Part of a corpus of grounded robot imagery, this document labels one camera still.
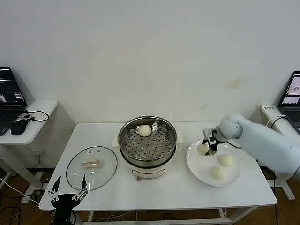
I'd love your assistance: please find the cream electric cooker base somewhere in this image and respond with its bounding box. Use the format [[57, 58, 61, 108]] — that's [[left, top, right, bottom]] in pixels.
[[112, 131, 185, 181]]

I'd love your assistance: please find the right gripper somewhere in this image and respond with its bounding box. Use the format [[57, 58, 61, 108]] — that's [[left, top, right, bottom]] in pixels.
[[202, 127, 222, 156]]

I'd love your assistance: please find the white work table frame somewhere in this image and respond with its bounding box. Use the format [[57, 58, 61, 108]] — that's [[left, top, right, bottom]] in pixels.
[[83, 207, 257, 225]]

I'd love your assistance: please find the black computer mouse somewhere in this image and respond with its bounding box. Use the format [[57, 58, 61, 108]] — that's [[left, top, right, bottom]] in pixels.
[[10, 120, 29, 136]]

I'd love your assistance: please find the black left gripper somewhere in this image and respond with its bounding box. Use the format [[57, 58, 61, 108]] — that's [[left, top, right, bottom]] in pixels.
[[48, 174, 89, 222]]

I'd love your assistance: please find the round glass pot lid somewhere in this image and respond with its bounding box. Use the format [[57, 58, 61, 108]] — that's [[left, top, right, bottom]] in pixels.
[[66, 146, 118, 192]]

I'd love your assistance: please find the white side table with mouse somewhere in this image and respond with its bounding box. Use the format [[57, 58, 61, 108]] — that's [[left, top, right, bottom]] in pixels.
[[0, 100, 76, 188]]

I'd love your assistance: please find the white round plate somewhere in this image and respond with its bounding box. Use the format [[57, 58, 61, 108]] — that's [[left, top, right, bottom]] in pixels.
[[186, 139, 242, 188]]

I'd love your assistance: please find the white steamed baozi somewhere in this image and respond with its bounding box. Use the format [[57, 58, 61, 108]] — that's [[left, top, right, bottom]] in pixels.
[[217, 154, 234, 167], [137, 124, 151, 137], [197, 143, 210, 156], [210, 165, 225, 180]]

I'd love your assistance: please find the white floor power strip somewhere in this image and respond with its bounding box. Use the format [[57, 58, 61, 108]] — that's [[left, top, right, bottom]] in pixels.
[[21, 190, 43, 203]]

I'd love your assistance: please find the stainless steel steamer basket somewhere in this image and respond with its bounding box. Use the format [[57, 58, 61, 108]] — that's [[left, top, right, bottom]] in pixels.
[[118, 116, 178, 164]]

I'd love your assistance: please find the black laptop with mouse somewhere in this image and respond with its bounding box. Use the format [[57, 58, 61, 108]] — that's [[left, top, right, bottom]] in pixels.
[[0, 67, 28, 137]]

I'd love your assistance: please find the grey laptop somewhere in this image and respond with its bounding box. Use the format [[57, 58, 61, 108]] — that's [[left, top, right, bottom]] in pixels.
[[277, 71, 300, 135]]

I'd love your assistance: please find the black usb hub with cable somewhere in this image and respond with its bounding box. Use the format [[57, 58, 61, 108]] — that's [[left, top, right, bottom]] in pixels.
[[20, 109, 50, 123]]

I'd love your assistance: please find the white wall socket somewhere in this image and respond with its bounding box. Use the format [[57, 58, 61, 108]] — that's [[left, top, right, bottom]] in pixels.
[[35, 151, 45, 165]]

